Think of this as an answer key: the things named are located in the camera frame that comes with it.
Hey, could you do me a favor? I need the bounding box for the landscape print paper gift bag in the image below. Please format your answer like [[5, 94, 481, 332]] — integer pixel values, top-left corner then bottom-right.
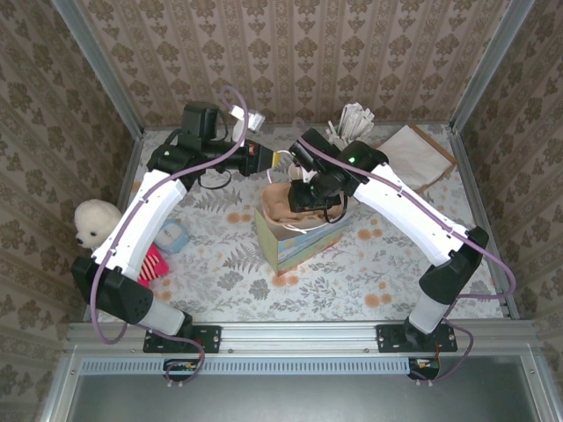
[[253, 149, 353, 278]]

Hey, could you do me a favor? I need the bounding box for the stack of white napkins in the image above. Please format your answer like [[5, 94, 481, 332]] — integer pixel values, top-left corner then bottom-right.
[[377, 127, 454, 190]]

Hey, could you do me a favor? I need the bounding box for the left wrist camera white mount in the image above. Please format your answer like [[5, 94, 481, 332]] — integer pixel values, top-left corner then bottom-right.
[[229, 104, 267, 142]]

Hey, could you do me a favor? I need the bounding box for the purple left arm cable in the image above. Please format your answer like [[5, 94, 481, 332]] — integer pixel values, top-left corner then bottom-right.
[[90, 85, 247, 390]]

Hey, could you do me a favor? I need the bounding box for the white slotted cable duct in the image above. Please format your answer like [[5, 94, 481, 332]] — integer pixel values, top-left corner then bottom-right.
[[81, 356, 408, 375]]

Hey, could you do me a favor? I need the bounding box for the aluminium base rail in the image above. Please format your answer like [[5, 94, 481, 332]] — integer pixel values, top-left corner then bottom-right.
[[65, 320, 537, 353]]

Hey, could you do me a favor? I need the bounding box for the white seal plush toy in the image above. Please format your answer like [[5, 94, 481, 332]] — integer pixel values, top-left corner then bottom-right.
[[73, 199, 124, 256]]

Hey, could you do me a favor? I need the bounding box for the pink striped sock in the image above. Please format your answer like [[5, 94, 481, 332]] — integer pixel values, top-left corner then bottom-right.
[[136, 244, 172, 289]]

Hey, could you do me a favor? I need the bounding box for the floral tablecloth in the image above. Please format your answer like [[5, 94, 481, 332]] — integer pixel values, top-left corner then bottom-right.
[[94, 125, 507, 324]]

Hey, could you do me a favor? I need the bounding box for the grey metal sheet panel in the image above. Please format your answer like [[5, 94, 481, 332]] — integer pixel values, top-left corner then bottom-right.
[[41, 351, 555, 422]]

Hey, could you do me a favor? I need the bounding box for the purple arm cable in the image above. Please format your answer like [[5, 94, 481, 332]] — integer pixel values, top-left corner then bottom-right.
[[293, 117, 516, 388], [90, 85, 247, 390]]

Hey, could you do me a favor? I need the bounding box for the aluminium side rail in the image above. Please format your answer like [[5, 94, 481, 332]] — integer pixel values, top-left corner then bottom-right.
[[447, 125, 523, 321], [83, 129, 147, 322]]

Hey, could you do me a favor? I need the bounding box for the black connector housing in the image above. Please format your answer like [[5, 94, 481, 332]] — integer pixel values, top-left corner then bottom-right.
[[163, 358, 206, 382], [407, 356, 442, 382]]

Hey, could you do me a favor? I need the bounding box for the small blue box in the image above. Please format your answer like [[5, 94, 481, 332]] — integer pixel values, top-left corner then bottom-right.
[[157, 221, 191, 255]]

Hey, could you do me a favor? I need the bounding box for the brown cardboard napkin tray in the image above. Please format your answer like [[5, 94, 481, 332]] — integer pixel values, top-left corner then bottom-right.
[[376, 124, 458, 194]]

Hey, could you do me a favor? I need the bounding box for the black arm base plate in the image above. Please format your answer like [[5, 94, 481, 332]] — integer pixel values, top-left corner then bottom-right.
[[376, 324, 458, 354], [143, 324, 222, 354]]

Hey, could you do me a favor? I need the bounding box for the bundle of paper-wrapped straws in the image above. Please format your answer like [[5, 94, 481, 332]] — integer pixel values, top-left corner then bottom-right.
[[325, 103, 376, 144]]

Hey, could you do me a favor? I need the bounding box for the aluminium frame post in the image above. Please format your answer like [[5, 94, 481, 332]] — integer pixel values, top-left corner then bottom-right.
[[447, 0, 538, 133], [51, 0, 147, 138]]

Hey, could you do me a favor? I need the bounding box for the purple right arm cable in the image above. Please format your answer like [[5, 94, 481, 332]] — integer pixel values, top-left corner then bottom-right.
[[293, 117, 516, 388]]

